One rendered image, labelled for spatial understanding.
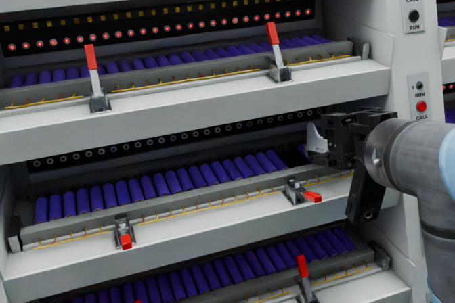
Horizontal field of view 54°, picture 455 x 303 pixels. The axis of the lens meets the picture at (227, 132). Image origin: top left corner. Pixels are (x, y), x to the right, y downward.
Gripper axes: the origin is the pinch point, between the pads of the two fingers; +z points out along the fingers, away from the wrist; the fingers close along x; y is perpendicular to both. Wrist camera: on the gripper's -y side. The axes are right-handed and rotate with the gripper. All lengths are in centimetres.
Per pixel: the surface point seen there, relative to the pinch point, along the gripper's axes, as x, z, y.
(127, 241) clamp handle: 34.5, -12.9, -3.6
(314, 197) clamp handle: 8.5, -13.5, -3.6
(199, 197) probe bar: 22.7, -3.5, -2.7
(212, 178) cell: 19.4, 0.4, -1.3
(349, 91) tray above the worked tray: -2.5, -7.4, 9.6
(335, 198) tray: 2.3, -8.0, -6.5
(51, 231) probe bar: 44.2, -3.4, -2.9
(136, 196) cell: 31.8, 0.1, -1.4
